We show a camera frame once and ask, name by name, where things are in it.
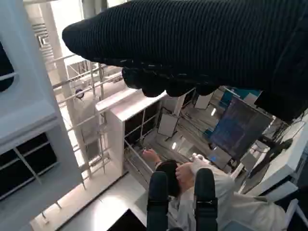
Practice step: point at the left robot hand blue tape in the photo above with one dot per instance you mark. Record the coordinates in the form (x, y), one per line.
(157, 202)

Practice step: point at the right robot hand black knitted glove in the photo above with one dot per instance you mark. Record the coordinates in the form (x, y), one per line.
(192, 43)

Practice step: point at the person in white clothing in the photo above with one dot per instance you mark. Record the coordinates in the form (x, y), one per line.
(240, 207)

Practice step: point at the white open shelf cabinet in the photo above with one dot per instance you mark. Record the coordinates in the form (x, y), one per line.
(115, 125)

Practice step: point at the dark computer monitor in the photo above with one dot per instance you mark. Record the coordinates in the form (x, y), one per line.
(238, 127)

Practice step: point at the person in white coat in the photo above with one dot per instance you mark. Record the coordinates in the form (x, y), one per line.
(84, 110)

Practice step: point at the white desk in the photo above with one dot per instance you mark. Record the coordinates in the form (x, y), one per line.
(281, 166)

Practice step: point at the large white cabinet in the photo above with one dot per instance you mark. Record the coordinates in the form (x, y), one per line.
(29, 101)

